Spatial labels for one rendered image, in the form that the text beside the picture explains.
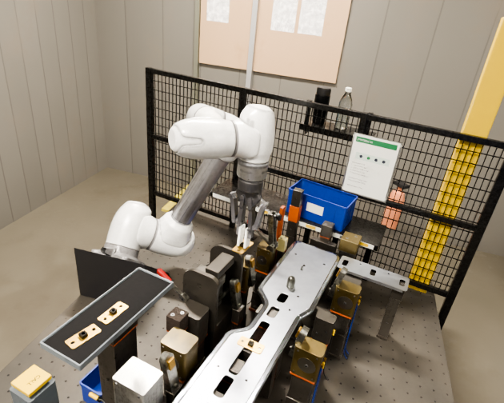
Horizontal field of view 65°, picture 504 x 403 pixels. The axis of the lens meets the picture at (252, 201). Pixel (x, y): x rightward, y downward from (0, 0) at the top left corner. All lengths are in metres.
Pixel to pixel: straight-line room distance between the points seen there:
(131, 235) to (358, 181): 1.10
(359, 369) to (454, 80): 2.68
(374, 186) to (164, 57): 2.80
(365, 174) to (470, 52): 2.01
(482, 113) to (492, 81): 0.13
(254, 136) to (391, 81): 2.77
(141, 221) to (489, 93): 1.56
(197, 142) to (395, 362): 1.26
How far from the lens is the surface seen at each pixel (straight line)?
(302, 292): 1.56
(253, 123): 1.08
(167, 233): 1.86
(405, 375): 1.83
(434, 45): 3.75
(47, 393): 1.12
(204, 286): 1.30
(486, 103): 1.92
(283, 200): 2.11
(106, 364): 1.32
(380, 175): 1.99
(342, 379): 1.72
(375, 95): 3.78
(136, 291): 1.27
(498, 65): 1.90
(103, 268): 1.83
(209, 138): 1.03
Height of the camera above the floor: 1.99
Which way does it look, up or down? 28 degrees down
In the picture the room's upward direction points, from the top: 6 degrees clockwise
